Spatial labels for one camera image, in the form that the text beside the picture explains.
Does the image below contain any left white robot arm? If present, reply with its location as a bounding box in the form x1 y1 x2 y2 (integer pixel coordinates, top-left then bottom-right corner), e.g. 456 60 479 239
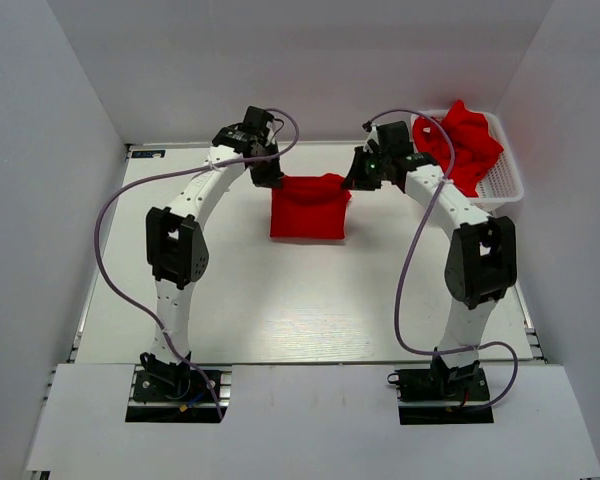
141 106 283 399

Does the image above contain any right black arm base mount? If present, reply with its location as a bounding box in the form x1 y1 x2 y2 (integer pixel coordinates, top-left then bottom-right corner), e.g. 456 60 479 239
387 357 494 426

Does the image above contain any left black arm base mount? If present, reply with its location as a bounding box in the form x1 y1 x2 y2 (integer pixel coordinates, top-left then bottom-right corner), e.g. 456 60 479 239
125 353 231 424

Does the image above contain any blue label sticker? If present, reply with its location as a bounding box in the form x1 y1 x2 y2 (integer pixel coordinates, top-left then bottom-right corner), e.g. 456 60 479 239
131 149 166 159

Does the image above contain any red t shirt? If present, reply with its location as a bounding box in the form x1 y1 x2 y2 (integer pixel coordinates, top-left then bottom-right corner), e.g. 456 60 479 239
270 173 351 241

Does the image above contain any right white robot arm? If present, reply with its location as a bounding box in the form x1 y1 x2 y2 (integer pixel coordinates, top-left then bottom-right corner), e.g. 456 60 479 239
341 121 517 399

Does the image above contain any red shirts pile in basket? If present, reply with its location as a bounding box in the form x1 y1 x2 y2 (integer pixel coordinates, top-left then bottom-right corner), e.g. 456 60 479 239
412 100 503 197

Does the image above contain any white plastic basket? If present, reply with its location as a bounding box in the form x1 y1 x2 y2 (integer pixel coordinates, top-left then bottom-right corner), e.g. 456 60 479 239
411 108 524 211

